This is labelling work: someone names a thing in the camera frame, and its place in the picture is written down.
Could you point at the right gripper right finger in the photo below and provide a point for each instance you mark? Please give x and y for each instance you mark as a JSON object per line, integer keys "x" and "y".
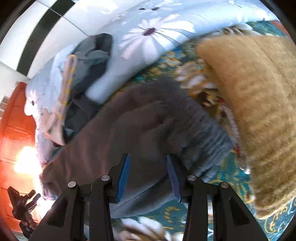
{"x": 232, "y": 220}

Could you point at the beige sweater yellow stripes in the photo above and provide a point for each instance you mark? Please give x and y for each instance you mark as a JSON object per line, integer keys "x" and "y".
{"x": 53, "y": 123}

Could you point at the orange wooden headboard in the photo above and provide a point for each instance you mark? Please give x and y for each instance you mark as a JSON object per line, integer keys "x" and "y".
{"x": 17, "y": 132}

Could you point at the dark grey sweatpants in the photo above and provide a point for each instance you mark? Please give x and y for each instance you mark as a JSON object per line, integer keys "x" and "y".
{"x": 147, "y": 121}

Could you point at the teal floral blanket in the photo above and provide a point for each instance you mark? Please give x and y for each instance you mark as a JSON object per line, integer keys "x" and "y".
{"x": 211, "y": 100}

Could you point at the mustard knit sweater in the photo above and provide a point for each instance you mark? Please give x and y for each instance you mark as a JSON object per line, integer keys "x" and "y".
{"x": 256, "y": 76}

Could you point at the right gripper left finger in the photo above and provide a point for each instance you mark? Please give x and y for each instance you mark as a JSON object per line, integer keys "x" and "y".
{"x": 65, "y": 219}

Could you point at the light blue daisy duvet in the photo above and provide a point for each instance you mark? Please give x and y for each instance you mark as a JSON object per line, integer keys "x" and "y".
{"x": 140, "y": 38}

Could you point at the dark blue-grey garment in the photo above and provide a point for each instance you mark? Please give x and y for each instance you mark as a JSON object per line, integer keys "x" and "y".
{"x": 93, "y": 54}

